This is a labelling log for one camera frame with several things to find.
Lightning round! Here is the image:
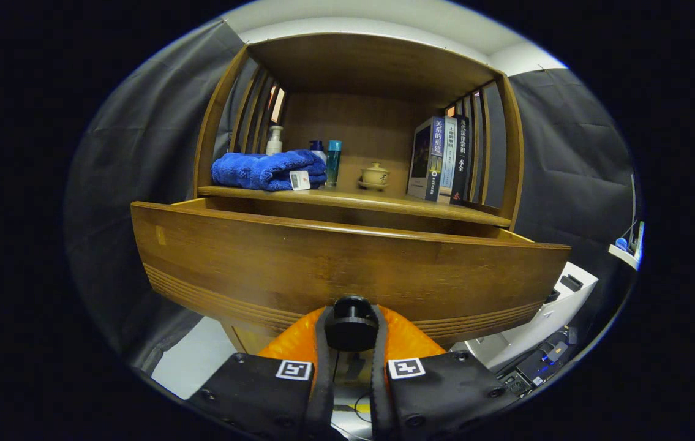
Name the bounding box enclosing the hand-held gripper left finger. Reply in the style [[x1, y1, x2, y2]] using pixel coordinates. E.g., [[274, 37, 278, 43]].
[[187, 305, 339, 441]]

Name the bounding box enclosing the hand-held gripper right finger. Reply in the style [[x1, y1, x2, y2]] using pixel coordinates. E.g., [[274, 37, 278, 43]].
[[369, 305, 519, 441]]

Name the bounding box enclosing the wooden drawer with black knob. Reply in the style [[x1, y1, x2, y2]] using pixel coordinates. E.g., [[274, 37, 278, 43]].
[[130, 197, 571, 356]]

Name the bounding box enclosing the wooden countertop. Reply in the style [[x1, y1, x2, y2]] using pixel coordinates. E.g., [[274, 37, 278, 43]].
[[198, 178, 512, 228]]

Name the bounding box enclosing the wooden cabinet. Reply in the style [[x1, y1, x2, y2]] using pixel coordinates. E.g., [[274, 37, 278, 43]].
[[191, 32, 525, 356]]

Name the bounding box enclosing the white box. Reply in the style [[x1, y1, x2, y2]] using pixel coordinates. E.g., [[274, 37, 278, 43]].
[[451, 262, 599, 371]]

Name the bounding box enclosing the beige lidded teacup with saucer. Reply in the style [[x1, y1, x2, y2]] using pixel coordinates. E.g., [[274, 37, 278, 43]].
[[358, 162, 391, 191]]

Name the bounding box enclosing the teal bottle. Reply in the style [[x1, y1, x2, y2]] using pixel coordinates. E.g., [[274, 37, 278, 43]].
[[325, 140, 343, 188]]

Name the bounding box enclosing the blue folded towel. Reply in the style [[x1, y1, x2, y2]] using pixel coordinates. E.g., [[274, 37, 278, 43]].
[[211, 149, 328, 192]]

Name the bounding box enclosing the book with pale spine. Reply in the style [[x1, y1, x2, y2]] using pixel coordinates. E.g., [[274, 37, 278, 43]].
[[437, 116, 458, 205]]

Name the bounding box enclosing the book with blue spine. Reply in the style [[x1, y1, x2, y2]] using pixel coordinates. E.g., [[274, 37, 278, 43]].
[[407, 116, 446, 202]]

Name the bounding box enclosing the book with black spine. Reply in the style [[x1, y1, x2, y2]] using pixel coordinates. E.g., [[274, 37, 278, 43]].
[[450, 114, 471, 205]]

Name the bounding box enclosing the white side shelf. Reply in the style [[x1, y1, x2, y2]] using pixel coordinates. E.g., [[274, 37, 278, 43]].
[[608, 220, 645, 271]]

